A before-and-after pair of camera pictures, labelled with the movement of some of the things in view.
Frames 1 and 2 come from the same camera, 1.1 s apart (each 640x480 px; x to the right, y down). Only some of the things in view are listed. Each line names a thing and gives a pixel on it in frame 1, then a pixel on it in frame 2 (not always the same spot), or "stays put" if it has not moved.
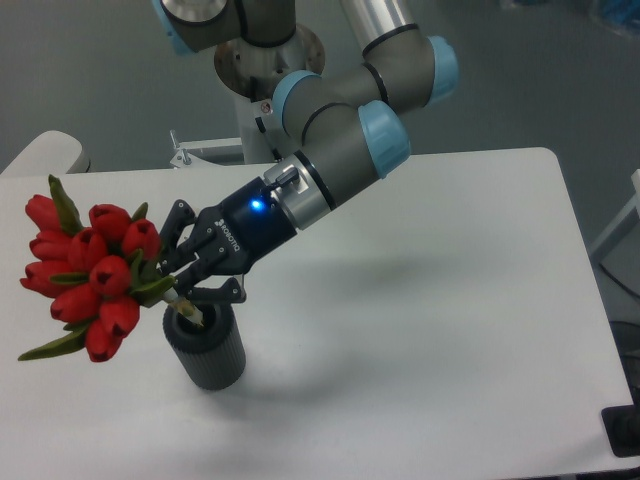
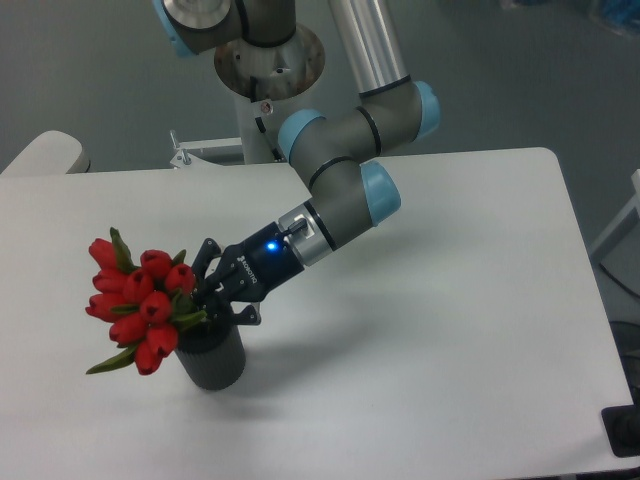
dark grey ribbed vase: [211, 356] stays put
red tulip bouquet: [99, 266] -> [149, 302]
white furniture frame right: [634, 203] stays put
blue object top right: [623, 11] stays put
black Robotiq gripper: [241, 231] -> [250, 271]
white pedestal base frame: [184, 160] stays put
